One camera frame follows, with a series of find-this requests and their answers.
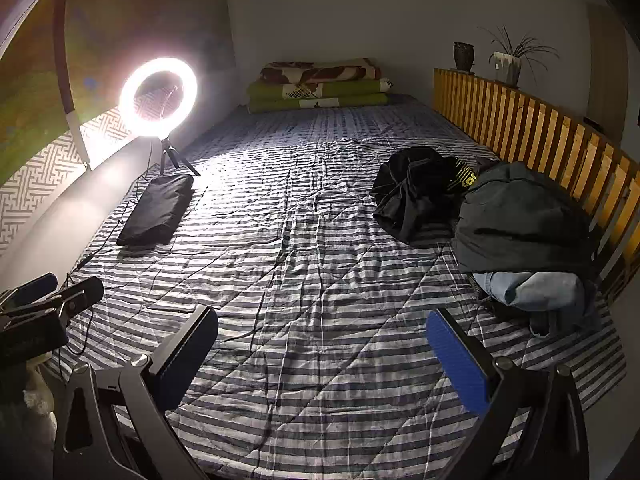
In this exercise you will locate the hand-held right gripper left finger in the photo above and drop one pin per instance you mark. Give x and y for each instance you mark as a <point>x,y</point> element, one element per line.
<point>185,355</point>

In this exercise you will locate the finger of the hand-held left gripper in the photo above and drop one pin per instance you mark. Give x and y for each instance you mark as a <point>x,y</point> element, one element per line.
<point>37,287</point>
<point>82,295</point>

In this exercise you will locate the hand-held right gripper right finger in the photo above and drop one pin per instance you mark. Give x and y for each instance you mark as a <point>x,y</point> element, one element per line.
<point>460,360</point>

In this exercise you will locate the black pants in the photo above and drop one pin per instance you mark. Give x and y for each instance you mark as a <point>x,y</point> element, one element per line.
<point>410,195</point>

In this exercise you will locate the cream fuzzy cloth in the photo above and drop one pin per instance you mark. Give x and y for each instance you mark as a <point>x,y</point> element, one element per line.
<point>40,395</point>

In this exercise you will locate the grey side ledge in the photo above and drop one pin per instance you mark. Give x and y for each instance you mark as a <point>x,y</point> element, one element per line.
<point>75,210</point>

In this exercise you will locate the light blue jeans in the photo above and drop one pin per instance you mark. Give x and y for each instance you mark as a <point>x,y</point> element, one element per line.
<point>540,292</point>

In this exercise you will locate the folded black garment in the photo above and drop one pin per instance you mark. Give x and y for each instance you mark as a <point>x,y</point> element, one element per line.
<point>155,210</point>

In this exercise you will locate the striped bed sheet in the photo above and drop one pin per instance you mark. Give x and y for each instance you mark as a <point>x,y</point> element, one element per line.
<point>300,260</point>

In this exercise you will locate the dark green jacket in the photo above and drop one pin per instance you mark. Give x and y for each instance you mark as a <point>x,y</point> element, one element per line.
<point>520,220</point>

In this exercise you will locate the brown and white curved pole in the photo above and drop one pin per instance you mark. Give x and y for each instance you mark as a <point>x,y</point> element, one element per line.
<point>60,70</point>

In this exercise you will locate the potted plant in white pot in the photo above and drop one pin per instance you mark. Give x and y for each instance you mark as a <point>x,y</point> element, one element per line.
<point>507,67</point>

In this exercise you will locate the dark ceramic vase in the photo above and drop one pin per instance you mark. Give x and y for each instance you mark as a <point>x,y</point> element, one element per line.
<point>463,57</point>

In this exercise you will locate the wooden slatted bed rail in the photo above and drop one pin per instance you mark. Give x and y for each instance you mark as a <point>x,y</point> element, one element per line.
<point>540,130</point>

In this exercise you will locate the green and yellow wall painting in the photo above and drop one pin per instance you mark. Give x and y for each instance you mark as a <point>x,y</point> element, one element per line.
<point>125,10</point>

